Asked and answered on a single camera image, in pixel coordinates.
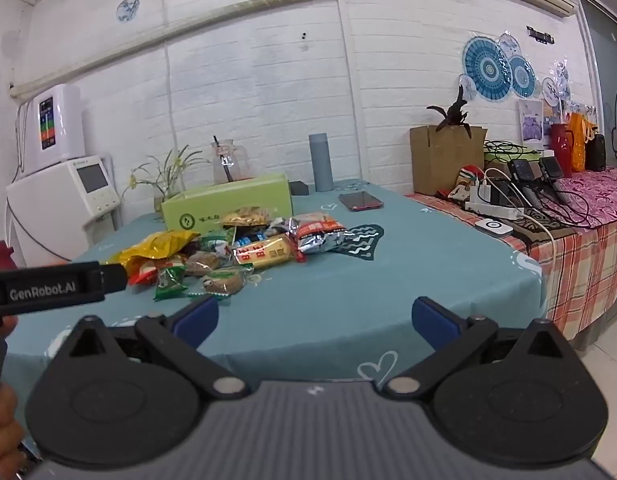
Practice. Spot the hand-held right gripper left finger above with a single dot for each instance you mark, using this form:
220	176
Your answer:
196	317

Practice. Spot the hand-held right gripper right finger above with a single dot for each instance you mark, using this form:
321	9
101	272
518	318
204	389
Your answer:
433	320

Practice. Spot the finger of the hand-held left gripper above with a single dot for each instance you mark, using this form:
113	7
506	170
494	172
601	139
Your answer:
116	278

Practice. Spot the pile of snack packets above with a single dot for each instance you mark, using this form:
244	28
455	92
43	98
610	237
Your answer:
258	252

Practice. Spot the green cardboard box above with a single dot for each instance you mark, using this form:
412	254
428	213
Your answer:
228	197

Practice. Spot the person's left hand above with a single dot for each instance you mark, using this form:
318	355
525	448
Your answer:
3	425

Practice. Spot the white water dispenser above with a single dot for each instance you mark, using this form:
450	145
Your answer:
63	200

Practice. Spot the white round device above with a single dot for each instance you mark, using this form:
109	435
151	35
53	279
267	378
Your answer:
493	227

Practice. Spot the glass vase with plant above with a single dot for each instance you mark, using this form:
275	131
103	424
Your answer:
163	175

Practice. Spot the teal tablecloth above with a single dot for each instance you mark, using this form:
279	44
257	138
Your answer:
313	305

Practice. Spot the white power strip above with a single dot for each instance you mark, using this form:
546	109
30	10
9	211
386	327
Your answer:
488	208

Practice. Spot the plaid tablecloth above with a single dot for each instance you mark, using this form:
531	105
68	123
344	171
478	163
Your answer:
583	270

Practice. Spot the brown cardboard box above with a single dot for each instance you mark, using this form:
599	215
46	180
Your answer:
441	160

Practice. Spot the glass pitcher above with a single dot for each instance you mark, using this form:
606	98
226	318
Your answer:
231	160

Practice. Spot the black straw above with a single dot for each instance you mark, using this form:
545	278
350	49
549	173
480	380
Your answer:
223	157

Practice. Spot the white water purifier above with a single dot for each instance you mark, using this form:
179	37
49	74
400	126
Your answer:
58	125

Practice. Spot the black rectangular case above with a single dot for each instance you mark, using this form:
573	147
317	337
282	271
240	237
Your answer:
299	189

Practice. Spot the grey tumbler bottle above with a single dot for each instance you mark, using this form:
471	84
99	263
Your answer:
321	165

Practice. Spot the pink floral tablecloth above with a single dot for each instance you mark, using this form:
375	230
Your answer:
598	195

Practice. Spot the dark purple plant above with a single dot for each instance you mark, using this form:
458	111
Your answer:
451	112

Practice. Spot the red thermos jug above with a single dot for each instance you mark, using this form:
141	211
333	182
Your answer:
561	150

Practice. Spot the framed picture card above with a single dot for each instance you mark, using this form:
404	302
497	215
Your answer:
530	124

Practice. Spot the orange bag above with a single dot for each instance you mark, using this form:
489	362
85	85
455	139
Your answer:
580	142

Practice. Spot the black speaker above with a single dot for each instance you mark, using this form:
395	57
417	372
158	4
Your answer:
596	152

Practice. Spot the large blue paper fan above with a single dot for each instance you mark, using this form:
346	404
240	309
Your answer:
486	67

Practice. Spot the medium blue paper fan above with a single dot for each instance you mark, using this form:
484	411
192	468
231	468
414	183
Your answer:
522	76

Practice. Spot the white wall conduit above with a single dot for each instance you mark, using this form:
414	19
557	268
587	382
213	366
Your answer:
171	90

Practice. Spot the round wall plate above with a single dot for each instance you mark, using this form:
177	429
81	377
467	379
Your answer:
127	10

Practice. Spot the beige wall pipe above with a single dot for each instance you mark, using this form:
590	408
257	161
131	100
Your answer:
238	7

